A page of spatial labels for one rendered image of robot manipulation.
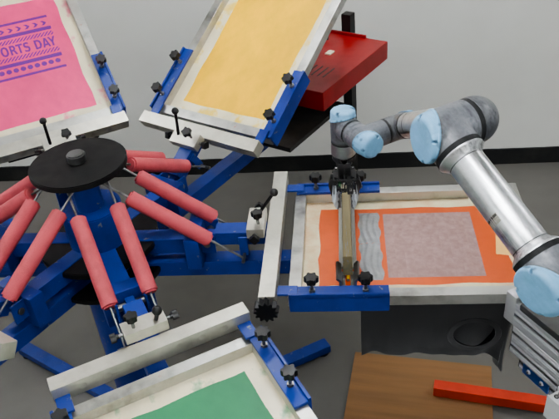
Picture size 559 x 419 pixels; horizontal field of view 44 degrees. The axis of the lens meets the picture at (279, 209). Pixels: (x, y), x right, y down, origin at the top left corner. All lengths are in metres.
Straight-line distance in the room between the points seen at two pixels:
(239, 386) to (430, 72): 2.74
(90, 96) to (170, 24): 1.26
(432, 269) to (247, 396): 0.73
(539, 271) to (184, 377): 0.99
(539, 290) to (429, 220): 1.02
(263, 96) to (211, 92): 0.24
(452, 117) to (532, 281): 0.41
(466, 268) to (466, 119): 0.75
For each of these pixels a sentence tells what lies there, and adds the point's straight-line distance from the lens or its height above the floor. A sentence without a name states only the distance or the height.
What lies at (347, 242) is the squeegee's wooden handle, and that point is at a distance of 2.19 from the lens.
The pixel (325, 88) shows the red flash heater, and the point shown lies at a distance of 3.03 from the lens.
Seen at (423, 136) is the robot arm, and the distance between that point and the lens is 1.61.
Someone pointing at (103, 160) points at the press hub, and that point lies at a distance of 2.27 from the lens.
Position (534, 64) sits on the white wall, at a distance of 4.36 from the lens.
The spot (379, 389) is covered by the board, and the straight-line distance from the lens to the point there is 3.13.
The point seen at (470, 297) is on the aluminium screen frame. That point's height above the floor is 0.98.
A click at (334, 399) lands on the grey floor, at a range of 3.12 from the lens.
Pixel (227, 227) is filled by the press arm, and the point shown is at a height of 1.04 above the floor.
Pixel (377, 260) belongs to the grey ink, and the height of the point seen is 0.96.
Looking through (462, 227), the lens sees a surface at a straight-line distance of 2.44.
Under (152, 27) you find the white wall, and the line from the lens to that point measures 4.23.
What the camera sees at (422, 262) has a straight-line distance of 2.28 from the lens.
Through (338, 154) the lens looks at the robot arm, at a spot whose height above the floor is 1.34.
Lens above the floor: 2.41
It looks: 35 degrees down
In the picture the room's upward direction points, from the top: 6 degrees counter-clockwise
